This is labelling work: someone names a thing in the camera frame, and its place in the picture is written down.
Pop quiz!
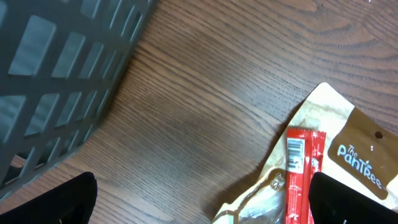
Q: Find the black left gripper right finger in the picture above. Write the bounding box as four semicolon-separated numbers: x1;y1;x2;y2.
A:
308;172;397;224

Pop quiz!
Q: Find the red stick snack packet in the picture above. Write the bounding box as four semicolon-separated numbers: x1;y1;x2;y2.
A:
284;128;326;224

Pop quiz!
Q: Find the red white snack packet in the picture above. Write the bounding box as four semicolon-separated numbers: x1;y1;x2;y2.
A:
213;83;397;223

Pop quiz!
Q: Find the grey plastic mesh basket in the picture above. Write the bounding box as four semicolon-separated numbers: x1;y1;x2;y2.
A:
1;0;157;199

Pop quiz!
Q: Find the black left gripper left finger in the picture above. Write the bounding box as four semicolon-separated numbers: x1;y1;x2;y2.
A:
1;172;98;224

